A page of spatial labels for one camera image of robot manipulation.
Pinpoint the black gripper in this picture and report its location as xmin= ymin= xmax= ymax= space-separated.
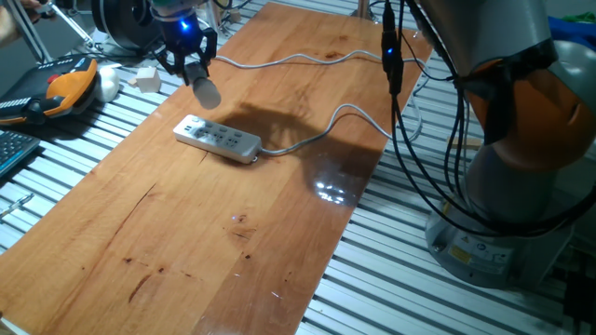
xmin=153 ymin=13 xmax=219 ymax=78

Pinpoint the small white box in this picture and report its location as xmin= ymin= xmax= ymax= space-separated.
xmin=128 ymin=66 xmax=162 ymax=94

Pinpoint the black filament spool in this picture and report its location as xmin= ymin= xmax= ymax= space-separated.
xmin=90 ymin=0 xmax=162 ymax=51

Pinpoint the white rounded object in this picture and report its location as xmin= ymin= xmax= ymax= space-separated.
xmin=95 ymin=65 xmax=121 ymax=103

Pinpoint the white power strip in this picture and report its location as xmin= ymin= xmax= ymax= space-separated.
xmin=172 ymin=114 xmax=263 ymax=165

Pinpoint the thin metal stand rod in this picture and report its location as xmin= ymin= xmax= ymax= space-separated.
xmin=46 ymin=2 xmax=102 ymax=47

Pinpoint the orange black teach pendant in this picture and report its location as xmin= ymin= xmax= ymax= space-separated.
xmin=0 ymin=54 xmax=100 ymax=126

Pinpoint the brown wooden board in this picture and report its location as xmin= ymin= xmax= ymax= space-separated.
xmin=0 ymin=2 xmax=437 ymax=335

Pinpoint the black keyboard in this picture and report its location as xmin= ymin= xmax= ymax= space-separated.
xmin=0 ymin=128 xmax=42 ymax=178

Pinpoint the black connector with blue light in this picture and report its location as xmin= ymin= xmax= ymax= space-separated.
xmin=380 ymin=2 xmax=405 ymax=97

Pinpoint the silver pen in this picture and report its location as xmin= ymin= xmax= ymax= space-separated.
xmin=0 ymin=193 xmax=35 ymax=220

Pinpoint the blue bag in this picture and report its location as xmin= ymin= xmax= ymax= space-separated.
xmin=548 ymin=11 xmax=596 ymax=46

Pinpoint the grey power strip cable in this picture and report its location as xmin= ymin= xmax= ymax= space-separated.
xmin=213 ymin=49 xmax=432 ymax=157

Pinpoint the grey aluminium frame strut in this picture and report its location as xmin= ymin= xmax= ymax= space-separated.
xmin=4 ymin=0 xmax=52 ymax=64

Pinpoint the tan upright frame pole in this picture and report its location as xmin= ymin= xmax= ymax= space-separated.
xmin=349 ymin=0 xmax=379 ymax=22

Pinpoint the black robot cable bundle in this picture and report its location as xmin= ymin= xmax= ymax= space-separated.
xmin=386 ymin=0 xmax=596 ymax=238

